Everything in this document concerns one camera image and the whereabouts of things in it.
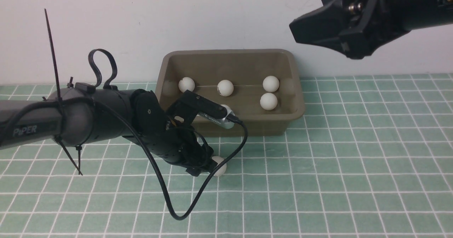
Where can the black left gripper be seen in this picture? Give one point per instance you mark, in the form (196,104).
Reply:
(163,137)

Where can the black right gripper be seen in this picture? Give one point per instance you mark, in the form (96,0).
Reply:
(359,31)

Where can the white ball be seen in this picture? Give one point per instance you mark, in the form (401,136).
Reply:
(225,88)
(226,107)
(186,84)
(271,84)

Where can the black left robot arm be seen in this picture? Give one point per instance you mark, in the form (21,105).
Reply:
(85,123)

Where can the olive plastic bin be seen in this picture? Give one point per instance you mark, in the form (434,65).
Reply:
(246,69)

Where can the green checkered tablecloth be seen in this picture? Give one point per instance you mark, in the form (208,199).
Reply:
(371,158)

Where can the black zip tie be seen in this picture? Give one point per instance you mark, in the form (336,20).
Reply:
(60,99)

